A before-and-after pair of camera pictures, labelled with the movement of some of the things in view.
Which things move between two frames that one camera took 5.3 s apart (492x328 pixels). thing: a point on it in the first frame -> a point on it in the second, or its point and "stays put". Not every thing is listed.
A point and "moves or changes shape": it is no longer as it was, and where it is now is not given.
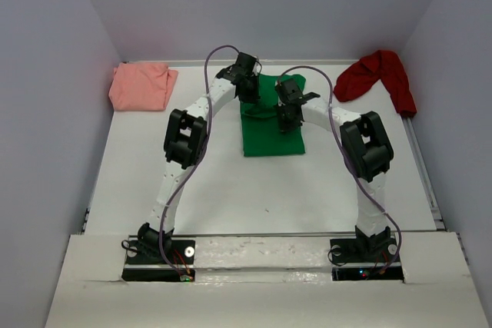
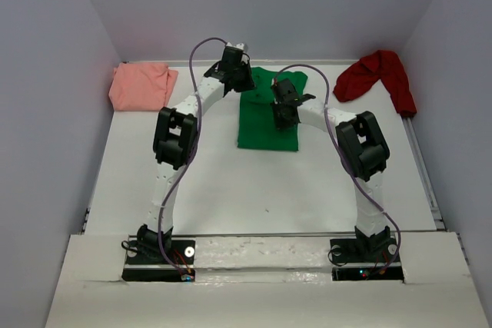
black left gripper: [253, 97] -> [249, 84]
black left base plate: [144, 263] stays put
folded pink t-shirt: [141, 86] stays put
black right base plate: [364, 259] stays put
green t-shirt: [261, 133] moves or changes shape
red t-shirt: [388, 67] stays put
